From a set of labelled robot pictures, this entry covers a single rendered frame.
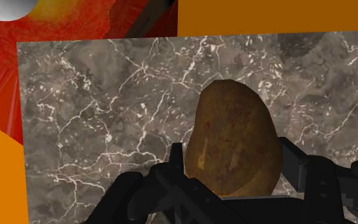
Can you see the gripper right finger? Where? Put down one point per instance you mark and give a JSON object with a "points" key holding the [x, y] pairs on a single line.
{"points": [[321, 186]]}

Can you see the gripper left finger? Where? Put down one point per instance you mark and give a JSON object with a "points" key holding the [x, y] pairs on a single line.
{"points": [[163, 189]]}

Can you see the brown potato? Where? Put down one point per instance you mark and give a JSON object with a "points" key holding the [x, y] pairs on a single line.
{"points": [[233, 139]]}

